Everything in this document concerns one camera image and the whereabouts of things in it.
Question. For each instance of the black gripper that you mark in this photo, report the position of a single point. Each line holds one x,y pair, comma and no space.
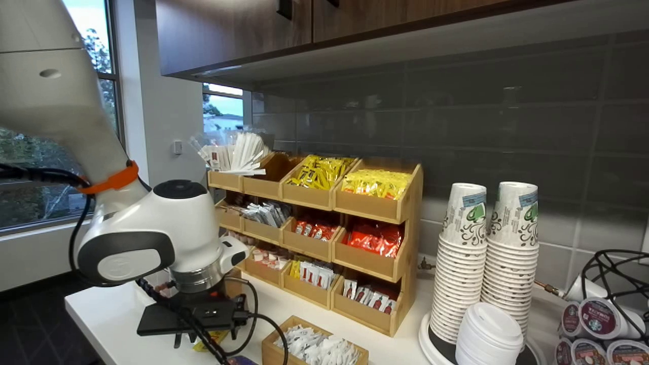
190,312

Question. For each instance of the bamboo three-tier condiment rack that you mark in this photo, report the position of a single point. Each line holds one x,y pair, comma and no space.
300,236

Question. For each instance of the small bamboo creamer box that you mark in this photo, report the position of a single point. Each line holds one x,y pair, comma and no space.
305,342

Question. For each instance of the clear plastic cutlery packets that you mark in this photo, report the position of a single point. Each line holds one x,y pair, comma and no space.
216,156

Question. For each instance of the white wrapped stir sticks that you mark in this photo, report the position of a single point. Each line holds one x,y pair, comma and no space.
248,155

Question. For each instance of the gold yellow sachets pile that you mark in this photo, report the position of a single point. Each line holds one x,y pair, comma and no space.
322,172

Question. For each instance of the red sachets pile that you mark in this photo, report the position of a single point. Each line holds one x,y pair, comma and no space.
376,239

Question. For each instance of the bright yellow sachets pile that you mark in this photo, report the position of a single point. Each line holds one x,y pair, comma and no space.
376,183

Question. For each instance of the left paper cup stack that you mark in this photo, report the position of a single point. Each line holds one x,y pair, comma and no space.
461,260

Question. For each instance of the paper cup stack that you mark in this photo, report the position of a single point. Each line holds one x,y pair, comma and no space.
512,249
461,260

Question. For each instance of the right paper cup stack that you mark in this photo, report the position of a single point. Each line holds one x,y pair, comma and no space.
512,249

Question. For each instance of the black wire pod holder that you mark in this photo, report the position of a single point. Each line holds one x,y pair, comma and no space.
602,321

